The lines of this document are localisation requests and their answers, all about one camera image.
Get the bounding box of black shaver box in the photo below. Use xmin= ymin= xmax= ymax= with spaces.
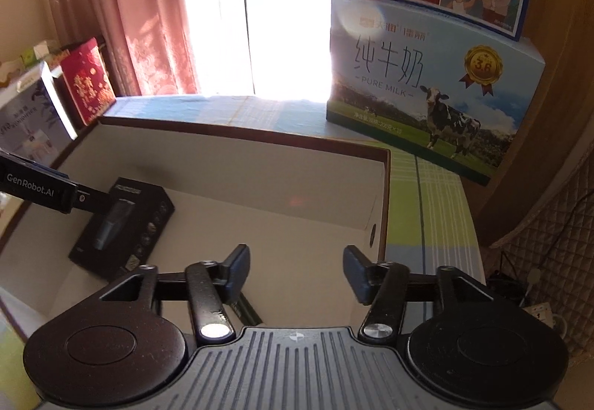
xmin=68 ymin=178 xmax=175 ymax=281

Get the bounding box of green white tube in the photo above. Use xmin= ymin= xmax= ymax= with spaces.
xmin=229 ymin=293 xmax=263 ymax=327

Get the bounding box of white humidifier box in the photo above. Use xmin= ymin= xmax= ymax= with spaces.
xmin=0 ymin=61 xmax=78 ymax=166

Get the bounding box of large brown cardboard box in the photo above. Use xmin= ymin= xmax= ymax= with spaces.
xmin=0 ymin=114 xmax=392 ymax=344

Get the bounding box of red gift box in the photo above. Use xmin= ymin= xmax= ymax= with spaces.
xmin=59 ymin=38 xmax=116 ymax=127

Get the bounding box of white power strip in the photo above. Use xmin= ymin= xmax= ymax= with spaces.
xmin=525 ymin=301 xmax=568 ymax=339

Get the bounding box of quilted brown chair cover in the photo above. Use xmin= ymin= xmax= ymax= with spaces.
xmin=491 ymin=153 xmax=593 ymax=364

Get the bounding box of pure milk carton box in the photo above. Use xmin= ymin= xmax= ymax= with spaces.
xmin=326 ymin=0 xmax=546 ymax=186

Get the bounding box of pink curtain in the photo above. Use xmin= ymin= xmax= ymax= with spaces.
xmin=47 ymin=0 xmax=198 ymax=96

